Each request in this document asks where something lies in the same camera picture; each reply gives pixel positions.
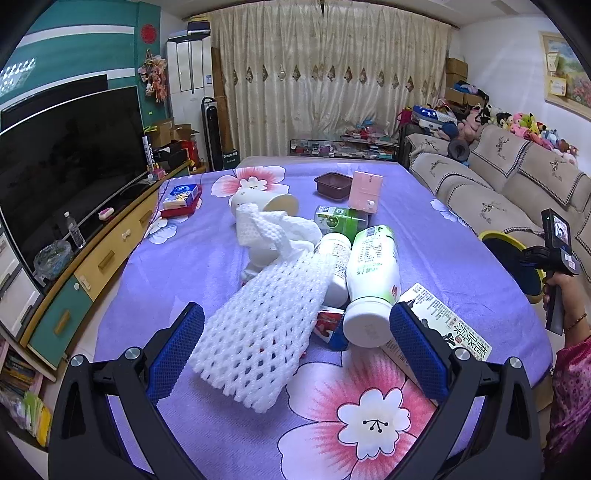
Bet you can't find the glass bowl on cabinet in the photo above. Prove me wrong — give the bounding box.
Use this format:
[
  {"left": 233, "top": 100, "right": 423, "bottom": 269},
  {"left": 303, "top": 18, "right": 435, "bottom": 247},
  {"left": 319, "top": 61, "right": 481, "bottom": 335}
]
[{"left": 33, "top": 240, "right": 73, "bottom": 282}]

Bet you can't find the framed landscape painting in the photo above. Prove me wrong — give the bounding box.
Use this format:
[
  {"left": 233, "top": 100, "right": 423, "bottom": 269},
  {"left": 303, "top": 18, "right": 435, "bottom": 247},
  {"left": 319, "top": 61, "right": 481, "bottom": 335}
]
[{"left": 540, "top": 32, "right": 591, "bottom": 120}]

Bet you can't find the black tower fan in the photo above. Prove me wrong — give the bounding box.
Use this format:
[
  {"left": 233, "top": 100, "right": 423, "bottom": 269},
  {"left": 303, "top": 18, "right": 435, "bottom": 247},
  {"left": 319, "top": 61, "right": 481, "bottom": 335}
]
[{"left": 201, "top": 97, "right": 224, "bottom": 172}]

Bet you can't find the black flat screen television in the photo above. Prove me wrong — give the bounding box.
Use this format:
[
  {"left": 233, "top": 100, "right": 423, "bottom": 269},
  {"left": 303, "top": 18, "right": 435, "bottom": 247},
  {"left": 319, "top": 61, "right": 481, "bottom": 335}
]
[{"left": 1, "top": 87, "right": 147, "bottom": 265}]

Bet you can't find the clear plastic water bottle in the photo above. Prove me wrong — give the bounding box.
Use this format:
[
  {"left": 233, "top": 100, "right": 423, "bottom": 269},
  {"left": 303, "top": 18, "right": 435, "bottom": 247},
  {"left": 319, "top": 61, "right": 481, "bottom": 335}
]
[{"left": 64, "top": 211, "right": 86, "bottom": 250}]

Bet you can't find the hanging flower decoration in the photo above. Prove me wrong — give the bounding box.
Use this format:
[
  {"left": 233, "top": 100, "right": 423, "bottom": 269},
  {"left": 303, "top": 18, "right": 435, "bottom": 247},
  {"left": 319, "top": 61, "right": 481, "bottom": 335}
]
[{"left": 137, "top": 49, "right": 168, "bottom": 103}]

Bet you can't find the red and blue small carton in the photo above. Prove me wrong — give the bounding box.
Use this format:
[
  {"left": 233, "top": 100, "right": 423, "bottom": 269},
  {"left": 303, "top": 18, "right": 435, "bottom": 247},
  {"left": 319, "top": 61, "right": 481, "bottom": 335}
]
[{"left": 314, "top": 306, "right": 349, "bottom": 352}]

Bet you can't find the beige sofa with covers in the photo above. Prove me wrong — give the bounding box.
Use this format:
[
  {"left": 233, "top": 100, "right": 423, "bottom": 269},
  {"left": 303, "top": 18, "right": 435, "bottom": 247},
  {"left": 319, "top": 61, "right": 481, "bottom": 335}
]
[{"left": 404, "top": 125, "right": 590, "bottom": 270}]

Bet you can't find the cardboard boxes stack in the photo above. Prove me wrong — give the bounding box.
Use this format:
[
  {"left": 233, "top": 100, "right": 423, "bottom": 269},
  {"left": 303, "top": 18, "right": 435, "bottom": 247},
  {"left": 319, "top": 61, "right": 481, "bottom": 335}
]
[{"left": 445, "top": 58, "right": 489, "bottom": 107}]

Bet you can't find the blue and red snack box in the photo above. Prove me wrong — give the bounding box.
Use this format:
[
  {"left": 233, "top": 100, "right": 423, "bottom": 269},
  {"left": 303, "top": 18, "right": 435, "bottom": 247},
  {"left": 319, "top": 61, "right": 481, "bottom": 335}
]
[{"left": 160, "top": 184, "right": 202, "bottom": 218}]

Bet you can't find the brown plastic tray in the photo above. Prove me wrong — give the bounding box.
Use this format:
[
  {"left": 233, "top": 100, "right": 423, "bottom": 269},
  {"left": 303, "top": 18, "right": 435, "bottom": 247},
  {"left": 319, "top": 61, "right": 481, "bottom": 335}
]
[{"left": 315, "top": 172, "right": 353, "bottom": 201}]

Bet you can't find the white foam mesh sleeve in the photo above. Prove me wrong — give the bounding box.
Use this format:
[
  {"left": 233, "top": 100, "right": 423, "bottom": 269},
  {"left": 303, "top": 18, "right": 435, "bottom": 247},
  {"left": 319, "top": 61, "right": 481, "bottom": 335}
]
[{"left": 188, "top": 252, "right": 332, "bottom": 414}]

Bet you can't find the yellow green TV cabinet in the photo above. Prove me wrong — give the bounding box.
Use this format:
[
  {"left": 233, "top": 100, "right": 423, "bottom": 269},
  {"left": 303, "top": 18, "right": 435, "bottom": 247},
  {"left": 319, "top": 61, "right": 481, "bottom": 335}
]
[{"left": 1, "top": 161, "right": 190, "bottom": 382}]

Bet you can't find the cream patterned curtain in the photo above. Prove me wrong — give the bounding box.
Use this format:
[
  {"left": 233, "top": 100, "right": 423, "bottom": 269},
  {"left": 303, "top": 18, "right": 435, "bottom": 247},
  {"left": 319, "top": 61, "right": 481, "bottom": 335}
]
[{"left": 209, "top": 1, "right": 452, "bottom": 157}]

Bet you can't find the yellow rimmed trash bin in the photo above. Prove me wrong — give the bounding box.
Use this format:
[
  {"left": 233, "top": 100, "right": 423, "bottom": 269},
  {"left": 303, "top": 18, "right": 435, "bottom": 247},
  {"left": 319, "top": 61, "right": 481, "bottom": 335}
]
[{"left": 479, "top": 230, "right": 544, "bottom": 304}]

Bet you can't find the person's right hand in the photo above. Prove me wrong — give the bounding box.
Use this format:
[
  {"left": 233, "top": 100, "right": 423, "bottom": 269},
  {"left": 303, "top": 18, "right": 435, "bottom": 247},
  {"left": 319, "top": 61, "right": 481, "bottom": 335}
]
[{"left": 543, "top": 272, "right": 586, "bottom": 332}]

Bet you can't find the white printed carton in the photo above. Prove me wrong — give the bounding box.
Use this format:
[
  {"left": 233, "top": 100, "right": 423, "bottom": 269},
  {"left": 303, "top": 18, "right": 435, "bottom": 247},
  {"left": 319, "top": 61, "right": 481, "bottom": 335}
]
[{"left": 376, "top": 283, "right": 492, "bottom": 395}]

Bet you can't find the white paper cup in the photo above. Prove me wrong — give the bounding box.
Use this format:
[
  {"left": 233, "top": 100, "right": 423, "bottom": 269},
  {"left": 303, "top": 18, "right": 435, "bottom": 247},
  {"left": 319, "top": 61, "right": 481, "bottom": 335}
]
[{"left": 229, "top": 188, "right": 298, "bottom": 216}]

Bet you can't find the pink carton box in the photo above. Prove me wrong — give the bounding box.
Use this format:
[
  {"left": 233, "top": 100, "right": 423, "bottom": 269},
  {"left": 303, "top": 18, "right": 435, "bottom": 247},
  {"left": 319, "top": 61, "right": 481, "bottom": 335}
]
[{"left": 349, "top": 171, "right": 383, "bottom": 214}]

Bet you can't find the pile of plush toys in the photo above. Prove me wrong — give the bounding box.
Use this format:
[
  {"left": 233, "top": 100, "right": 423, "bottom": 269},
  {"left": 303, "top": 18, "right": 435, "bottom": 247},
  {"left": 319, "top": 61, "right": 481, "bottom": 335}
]
[{"left": 396, "top": 95, "right": 578, "bottom": 167}]

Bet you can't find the large white yogurt bottle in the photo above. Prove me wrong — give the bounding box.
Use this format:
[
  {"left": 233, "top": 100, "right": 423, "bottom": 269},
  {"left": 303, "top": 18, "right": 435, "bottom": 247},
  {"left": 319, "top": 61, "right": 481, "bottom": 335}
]
[{"left": 342, "top": 225, "right": 401, "bottom": 348}]

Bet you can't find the crumpled white tissue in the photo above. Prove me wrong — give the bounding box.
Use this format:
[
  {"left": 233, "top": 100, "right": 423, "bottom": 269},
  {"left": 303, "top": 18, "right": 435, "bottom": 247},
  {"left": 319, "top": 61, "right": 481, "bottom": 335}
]
[{"left": 235, "top": 203, "right": 322, "bottom": 284}]

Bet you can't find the purple floral tablecloth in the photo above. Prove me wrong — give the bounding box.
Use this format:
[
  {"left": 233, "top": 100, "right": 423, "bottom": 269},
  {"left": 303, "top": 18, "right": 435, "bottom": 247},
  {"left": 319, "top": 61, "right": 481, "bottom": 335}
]
[{"left": 95, "top": 164, "right": 552, "bottom": 479}]

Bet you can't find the low shelf with books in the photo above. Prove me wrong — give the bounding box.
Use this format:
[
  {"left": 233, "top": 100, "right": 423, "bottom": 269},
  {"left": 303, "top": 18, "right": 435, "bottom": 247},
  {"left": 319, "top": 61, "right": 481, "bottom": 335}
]
[{"left": 288, "top": 136, "right": 399, "bottom": 161}]

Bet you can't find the small white plastic bottle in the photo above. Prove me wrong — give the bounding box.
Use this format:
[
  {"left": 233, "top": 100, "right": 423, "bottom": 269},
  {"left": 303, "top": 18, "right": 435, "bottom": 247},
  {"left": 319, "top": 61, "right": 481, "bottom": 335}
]
[{"left": 315, "top": 233, "right": 352, "bottom": 308}]

